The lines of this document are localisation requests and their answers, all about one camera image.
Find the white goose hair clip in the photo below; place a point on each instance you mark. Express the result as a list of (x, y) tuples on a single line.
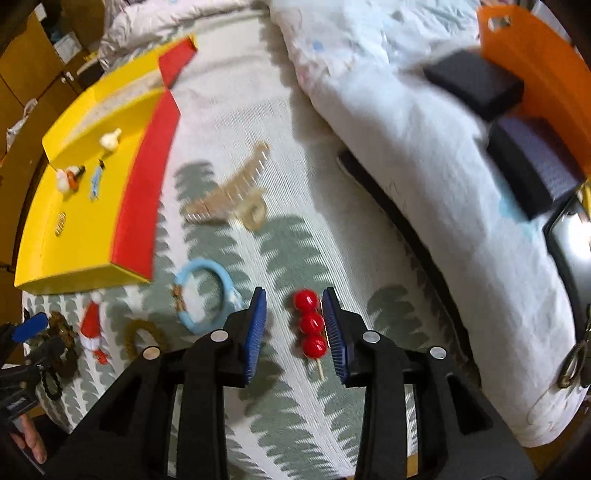
[(111, 138)]

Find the light blue printed quilt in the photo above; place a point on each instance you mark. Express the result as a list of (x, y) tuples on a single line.
[(392, 115)]

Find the person's left hand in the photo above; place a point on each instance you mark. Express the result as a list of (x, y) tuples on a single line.
[(32, 438)]

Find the beige round hair clip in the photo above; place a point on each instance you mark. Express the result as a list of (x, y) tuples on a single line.
[(253, 217)]

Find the pearl hair claw clip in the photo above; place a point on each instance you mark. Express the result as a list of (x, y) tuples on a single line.
[(231, 189)]

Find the white rabbit hair clip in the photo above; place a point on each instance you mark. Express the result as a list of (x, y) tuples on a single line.
[(67, 180)]

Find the red santa hair clip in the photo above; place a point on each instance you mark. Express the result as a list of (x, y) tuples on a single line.
[(91, 323)]

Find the red candied berry hairpin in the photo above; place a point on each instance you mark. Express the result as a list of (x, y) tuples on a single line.
[(310, 323)]

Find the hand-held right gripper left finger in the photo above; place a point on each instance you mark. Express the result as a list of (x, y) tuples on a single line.
[(256, 332)]

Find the small gold ornament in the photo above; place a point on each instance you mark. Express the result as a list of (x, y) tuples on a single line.
[(60, 225)]

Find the yellow cardboard box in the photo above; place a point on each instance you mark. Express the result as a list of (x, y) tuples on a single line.
[(92, 184)]

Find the orange plastic basket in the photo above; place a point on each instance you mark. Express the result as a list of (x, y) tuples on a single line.
[(540, 50)]

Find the small blue clip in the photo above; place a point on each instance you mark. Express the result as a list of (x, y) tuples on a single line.
[(96, 182)]

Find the wooden wardrobe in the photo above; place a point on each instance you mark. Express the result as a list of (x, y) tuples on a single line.
[(27, 69)]

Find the black box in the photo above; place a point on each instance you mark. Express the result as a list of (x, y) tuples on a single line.
[(531, 166), (475, 83)]

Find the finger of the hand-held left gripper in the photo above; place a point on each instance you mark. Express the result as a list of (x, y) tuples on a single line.
[(30, 326), (46, 353)]

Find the light blue bangle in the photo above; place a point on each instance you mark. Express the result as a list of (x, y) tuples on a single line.
[(182, 277)]

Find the pink quilt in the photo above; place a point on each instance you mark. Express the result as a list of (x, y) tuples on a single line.
[(152, 18)]

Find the white plastic bag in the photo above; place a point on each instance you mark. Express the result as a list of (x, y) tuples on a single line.
[(21, 124)]

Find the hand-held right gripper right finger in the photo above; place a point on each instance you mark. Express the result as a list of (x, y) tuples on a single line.
[(332, 337)]

